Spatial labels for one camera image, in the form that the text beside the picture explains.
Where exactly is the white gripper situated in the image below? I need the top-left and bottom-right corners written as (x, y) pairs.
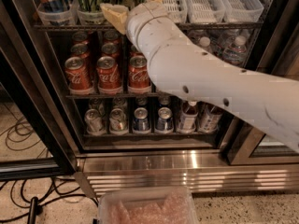
top-left (100, 0), bottom-right (167, 45)

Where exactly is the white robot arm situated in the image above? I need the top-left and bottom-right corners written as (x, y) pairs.
top-left (100, 0), bottom-right (299, 152)

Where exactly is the back middle Coca-Cola can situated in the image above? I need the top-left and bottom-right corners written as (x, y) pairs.
top-left (104, 30), bottom-right (121, 44)

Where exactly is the back left Coca-Cola can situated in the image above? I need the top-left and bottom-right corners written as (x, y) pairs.
top-left (72, 31), bottom-right (92, 46)

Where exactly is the front right Coca-Cola can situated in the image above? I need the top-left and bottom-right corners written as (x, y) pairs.
top-left (128, 56), bottom-right (150, 89)

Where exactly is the front middle Coca-Cola can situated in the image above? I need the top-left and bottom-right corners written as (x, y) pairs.
top-left (96, 56), bottom-right (121, 90)

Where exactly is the back left blue can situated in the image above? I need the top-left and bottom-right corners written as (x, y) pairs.
top-left (135, 97), bottom-right (148, 108)

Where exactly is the front left Coca-Cola can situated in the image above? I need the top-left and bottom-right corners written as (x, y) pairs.
top-left (64, 56), bottom-right (92, 91)

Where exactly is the silver can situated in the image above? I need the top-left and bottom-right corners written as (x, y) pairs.
top-left (84, 109), bottom-right (105, 135)
top-left (89, 98), bottom-right (106, 117)
top-left (112, 97), bottom-right (128, 112)
top-left (109, 108), bottom-right (128, 133)

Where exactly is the back right blue can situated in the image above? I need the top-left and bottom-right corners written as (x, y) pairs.
top-left (158, 96), bottom-right (171, 107)

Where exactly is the back left silver can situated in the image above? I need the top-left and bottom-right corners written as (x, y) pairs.
top-left (89, 98), bottom-right (106, 117)

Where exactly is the front left blue can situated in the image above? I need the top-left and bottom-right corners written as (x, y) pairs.
top-left (133, 107), bottom-right (150, 132)

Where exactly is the front right blue can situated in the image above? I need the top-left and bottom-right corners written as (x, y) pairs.
top-left (155, 107), bottom-right (174, 133)

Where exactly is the front left silver can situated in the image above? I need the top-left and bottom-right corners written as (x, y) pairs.
top-left (84, 109), bottom-right (105, 135)

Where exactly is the open fridge door left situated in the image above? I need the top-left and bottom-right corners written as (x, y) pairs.
top-left (0, 0), bottom-right (78, 181)

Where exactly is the fridge bottom steel grille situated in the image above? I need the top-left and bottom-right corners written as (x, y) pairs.
top-left (74, 150), bottom-right (299, 197)

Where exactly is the empty white bin left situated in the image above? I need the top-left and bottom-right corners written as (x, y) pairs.
top-left (163, 0), bottom-right (187, 23)

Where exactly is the empty white bin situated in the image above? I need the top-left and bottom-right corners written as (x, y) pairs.
top-left (186, 0), bottom-right (225, 23)
top-left (221, 0), bottom-right (263, 22)
top-left (163, 0), bottom-right (187, 23)

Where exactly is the clear plastic bin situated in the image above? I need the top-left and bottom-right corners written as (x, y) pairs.
top-left (37, 0), bottom-right (78, 26)
top-left (77, 0), bottom-right (106, 25)

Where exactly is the empty white bin middle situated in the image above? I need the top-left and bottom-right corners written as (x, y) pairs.
top-left (186, 0), bottom-right (225, 23)

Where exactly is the back middle water bottle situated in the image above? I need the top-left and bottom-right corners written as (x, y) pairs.
top-left (187, 30), bottom-right (208, 45)

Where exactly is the water bottle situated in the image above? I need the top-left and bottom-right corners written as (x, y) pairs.
top-left (199, 36), bottom-right (212, 53)
top-left (187, 30), bottom-right (208, 45)
top-left (216, 29), bottom-right (247, 54)
top-left (222, 35), bottom-right (247, 66)

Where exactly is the left clear plastic bin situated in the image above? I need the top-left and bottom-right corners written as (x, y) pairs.
top-left (37, 0), bottom-right (78, 26)

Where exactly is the front middle water bottle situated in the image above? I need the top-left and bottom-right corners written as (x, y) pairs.
top-left (199, 36), bottom-right (212, 53)

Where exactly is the back right water bottle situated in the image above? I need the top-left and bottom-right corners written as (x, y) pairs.
top-left (216, 29), bottom-right (247, 54)

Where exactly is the empty white bin right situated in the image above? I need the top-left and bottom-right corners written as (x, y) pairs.
top-left (221, 0), bottom-right (263, 22)

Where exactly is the front right water bottle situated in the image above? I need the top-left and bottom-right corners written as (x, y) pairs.
top-left (222, 35), bottom-right (247, 66)

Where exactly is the left tea bottle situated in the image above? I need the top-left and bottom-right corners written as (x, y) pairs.
top-left (178, 101), bottom-right (198, 133)

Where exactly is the tea bottle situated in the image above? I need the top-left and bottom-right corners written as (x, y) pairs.
top-left (178, 101), bottom-right (198, 133)
top-left (199, 104), bottom-right (223, 133)

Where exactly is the right tea bottle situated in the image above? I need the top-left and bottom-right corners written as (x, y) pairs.
top-left (199, 104), bottom-right (223, 133)

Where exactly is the clear plastic container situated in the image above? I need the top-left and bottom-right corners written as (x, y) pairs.
top-left (98, 187), bottom-right (199, 224)

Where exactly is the top wire shelf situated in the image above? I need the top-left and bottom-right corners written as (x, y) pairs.
top-left (34, 21), bottom-right (263, 32)

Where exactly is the wire shelf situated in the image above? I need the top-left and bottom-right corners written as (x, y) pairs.
top-left (34, 21), bottom-right (263, 32)
top-left (66, 92), bottom-right (174, 99)

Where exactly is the middle wire shelf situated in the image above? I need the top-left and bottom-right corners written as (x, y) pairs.
top-left (66, 92), bottom-right (174, 99)

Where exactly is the right fridge door frame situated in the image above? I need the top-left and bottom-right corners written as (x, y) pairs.
top-left (226, 0), bottom-right (299, 165)

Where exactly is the black floor cable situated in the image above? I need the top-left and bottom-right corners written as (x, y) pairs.
top-left (0, 115), bottom-right (99, 224)

